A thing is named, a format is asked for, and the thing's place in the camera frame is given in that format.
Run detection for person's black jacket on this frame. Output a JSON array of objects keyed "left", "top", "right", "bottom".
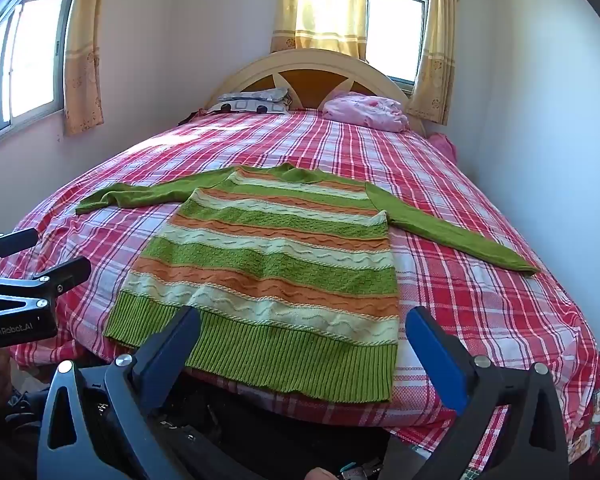
[{"left": 0, "top": 347, "right": 48, "bottom": 480}]

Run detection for grey framed window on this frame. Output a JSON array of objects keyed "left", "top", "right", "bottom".
[
  {"left": 366, "top": 0, "right": 431, "bottom": 86},
  {"left": 0, "top": 0, "right": 76, "bottom": 153}
]

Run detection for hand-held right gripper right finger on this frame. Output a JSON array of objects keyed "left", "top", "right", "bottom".
[{"left": 382, "top": 305, "right": 571, "bottom": 480}]

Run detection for yellow patterned curtain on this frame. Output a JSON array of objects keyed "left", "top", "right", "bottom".
[
  {"left": 62, "top": 0, "right": 106, "bottom": 136},
  {"left": 405, "top": 0, "right": 460, "bottom": 126},
  {"left": 271, "top": 0, "right": 368, "bottom": 61}
]

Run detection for pink floral pillow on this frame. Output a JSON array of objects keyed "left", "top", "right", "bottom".
[{"left": 322, "top": 92, "right": 410, "bottom": 133}]

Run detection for printed bed skirt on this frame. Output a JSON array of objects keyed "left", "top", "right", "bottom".
[{"left": 567, "top": 385, "right": 600, "bottom": 467}]

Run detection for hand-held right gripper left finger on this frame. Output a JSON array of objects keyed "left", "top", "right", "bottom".
[{"left": 36, "top": 306, "right": 203, "bottom": 480}]

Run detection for pink cloth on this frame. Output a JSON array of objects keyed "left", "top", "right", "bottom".
[{"left": 427, "top": 132, "right": 458, "bottom": 163}]

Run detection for green orange striped knit sweater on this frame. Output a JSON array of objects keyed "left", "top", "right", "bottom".
[{"left": 75, "top": 162, "right": 541, "bottom": 405}]

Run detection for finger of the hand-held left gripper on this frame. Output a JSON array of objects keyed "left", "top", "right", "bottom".
[
  {"left": 0, "top": 228, "right": 39, "bottom": 276},
  {"left": 0, "top": 256, "right": 92, "bottom": 319}
]

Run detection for cream wooden headboard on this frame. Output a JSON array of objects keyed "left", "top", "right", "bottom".
[{"left": 203, "top": 49, "right": 426, "bottom": 133}]

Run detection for red plaid bed sheet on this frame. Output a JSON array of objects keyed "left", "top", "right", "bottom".
[{"left": 2, "top": 109, "right": 600, "bottom": 476}]

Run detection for dark cloth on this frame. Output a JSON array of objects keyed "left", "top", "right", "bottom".
[{"left": 177, "top": 107, "right": 208, "bottom": 127}]

